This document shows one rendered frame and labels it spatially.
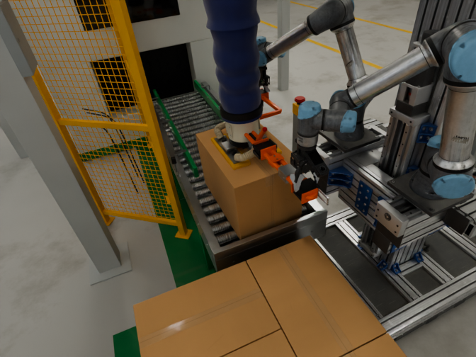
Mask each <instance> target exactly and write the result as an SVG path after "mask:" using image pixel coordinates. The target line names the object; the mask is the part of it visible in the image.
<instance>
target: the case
mask: <svg viewBox="0 0 476 357"><path fill-rule="evenodd" d="M265 135H266V136H267V138H268V139H271V140H272V141H273V142H275V143H276V144H277V145H278V148H279V149H280V150H281V151H282V154H280V155H281V156H283V157H284V158H285V159H284V160H285V161H286V162H287V163H288V164H290V158H291V153H292V152H291V151H290V150H289V149H288V148H287V147H286V146H285V145H284V144H283V143H282V142H280V141H279V140H278V139H277V138H276V137H275V136H274V135H272V134H271V133H270V132H269V131H268V130H267V131H266V133H265ZM195 136H196V139H197V143H198V150H199V154H200V160H201V164H202V168H203V174H204V178H205V183H206V185H207V186H208V188H209V189H210V192H211V193H212V195H213V196H214V198H215V200H216V201H217V203H218V205H219V206H220V208H221V209H222V211H223V213H224V214H225V216H226V218H227V219H228V221H229V223H230V224H231V226H232V228H233V229H234V231H235V232H236V234H237V236H238V237H239V239H240V240H241V239H244V238H247V237H250V236H252V235H254V234H258V233H260V232H263V231H265V230H269V229H270V228H273V227H276V226H279V225H281V224H284V223H287V222H290V221H292V220H294V219H297V218H299V217H301V216H302V203H301V200H300V199H299V198H298V197H297V196H296V195H295V194H294V193H291V184H290V183H285V182H284V181H283V180H282V179H281V178H280V176H279V175H278V171H277V170H276V168H275V167H272V166H271V165H270V164H269V163H268V160H267V159H265V160H262V161H261V160H260V159H258V158H257V157H253V158H250V159H249V161H250V163H251V164H250V165H248V166H244V167H242V168H239V169H235V170H233V168H232V167H231V166H230V165H229V164H228V162H227V161H226V159H225V158H224V157H223V156H222V154H221V153H220V151H219V150H218V149H217V147H216V146H215V145H214V144H213V142H212V141H211V138H212V137H217V136H216V134H215V133H214V128H213V129H211V130H207V131H204V132H200V133H197V134H195Z"/></svg>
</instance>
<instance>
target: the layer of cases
mask: <svg viewBox="0 0 476 357"><path fill-rule="evenodd" d="M133 309H134V314H135V323H136V327H137V336H138V341H139V346H140V355H141V357H407V356H406V355H405V353H404V352H403V351H402V349H401V348H400V347H399V346H398V345H397V343H396V342H395V341H394V339H393V338H392V337H391V336H390V335H389V334H388V333H387V331H386V330H385V328H384V327H383V326H382V325H381V323H380V322H379V321H378V320H377V318H376V317H375V316H374V314H373V313H372V312H371V311H370V310H369V309H368V307H367V306H366V304H365V303H364V302H363V301H362V299H360V297H359V296H358V295H357V293H356V292H355V291H354V289H353V288H352V287H351V286H350V285H349V283H348V282H347V281H346V279H345V278H344V277H343V276H342V275H341V273H340V272H339V271H338V269H337V268H336V267H335V265H334V264H333V263H332V262H331V261H330V260H329V258H328V257H327V255H326V254H325V253H324V252H323V251H322V250H321V248H320V247H319V246H318V244H317V243H316V242H315V240H313V238H312V237H311V236H307V237H304V238H302V239H299V240H297V241H294V242H291V243H289V244H286V245H284V246H281V247H279V248H277V249H274V250H272V251H268V252H266V253H264V254H261V255H259V256H256V257H254V258H252V259H249V260H246V262H245V261H243V262H241V263H238V264H236V265H234V266H230V267H229V268H226V269H223V270H221V271H218V272H216V273H213V274H211V275H209V276H206V277H204V278H201V279H198V280H195V281H193V282H191V283H188V284H185V285H182V286H181V287H178V288H175V289H173V290H170V291H168V292H166V293H163V294H161V295H158V296H155V297H152V298H150V299H148V300H145V301H143V302H140V303H137V304H136V305H133Z"/></svg>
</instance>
